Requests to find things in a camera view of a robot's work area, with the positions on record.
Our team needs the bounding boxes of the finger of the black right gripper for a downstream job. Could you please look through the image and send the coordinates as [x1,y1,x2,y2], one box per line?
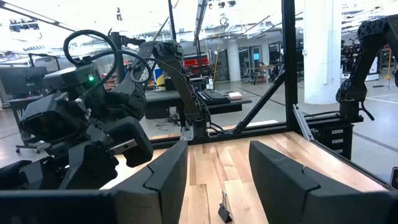
[60,142,119,190]
[0,160,32,190]

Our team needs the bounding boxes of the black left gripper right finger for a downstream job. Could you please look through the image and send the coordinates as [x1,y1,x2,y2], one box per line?
[248,140,398,224]

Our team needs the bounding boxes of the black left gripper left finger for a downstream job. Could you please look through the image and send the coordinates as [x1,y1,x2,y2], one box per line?
[0,139,189,224]

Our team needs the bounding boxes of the black binder clip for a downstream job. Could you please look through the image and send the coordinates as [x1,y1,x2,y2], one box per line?
[217,189,233,224]

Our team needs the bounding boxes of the dark grey side desk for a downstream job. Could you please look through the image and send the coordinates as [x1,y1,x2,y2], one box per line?
[144,89,253,121]

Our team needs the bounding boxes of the black drawer cabinet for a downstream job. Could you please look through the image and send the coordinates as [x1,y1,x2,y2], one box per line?
[312,119,355,160]

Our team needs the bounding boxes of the black backlit keyboard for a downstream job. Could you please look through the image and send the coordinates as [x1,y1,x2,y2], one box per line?
[197,89,231,106]

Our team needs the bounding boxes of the black computer monitor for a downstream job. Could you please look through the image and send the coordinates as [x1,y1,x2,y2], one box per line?
[0,66,49,96]

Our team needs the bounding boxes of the red shelf bin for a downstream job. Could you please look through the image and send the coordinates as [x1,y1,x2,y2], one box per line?
[183,57,210,68]

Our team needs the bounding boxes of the white building pillar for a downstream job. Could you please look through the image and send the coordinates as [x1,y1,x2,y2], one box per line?
[226,39,242,83]
[303,0,342,105]

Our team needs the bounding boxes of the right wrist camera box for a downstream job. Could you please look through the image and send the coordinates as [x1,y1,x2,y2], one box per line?
[19,91,86,144]

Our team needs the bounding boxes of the black aluminium frame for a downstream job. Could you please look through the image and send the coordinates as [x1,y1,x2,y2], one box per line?
[149,0,391,190]

